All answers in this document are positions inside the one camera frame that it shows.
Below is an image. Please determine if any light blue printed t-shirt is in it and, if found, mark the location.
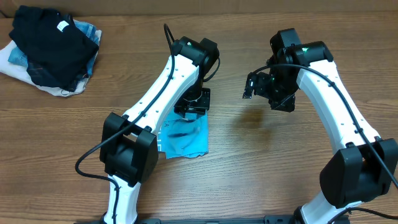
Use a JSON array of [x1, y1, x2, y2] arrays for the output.
[[157, 111, 209, 159]]

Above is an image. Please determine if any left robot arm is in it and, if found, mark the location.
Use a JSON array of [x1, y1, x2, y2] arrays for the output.
[[99, 37, 220, 223]]

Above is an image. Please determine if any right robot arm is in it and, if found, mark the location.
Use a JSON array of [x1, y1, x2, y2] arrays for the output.
[[243, 28, 397, 223]]

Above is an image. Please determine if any black folded shirt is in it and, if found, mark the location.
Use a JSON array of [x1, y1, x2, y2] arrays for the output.
[[9, 6, 99, 92]]

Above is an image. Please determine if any beige folded garment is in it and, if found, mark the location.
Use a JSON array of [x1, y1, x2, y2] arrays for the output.
[[1, 40, 90, 97]]

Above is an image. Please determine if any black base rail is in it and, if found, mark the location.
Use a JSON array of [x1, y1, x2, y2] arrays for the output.
[[136, 215, 300, 224]]

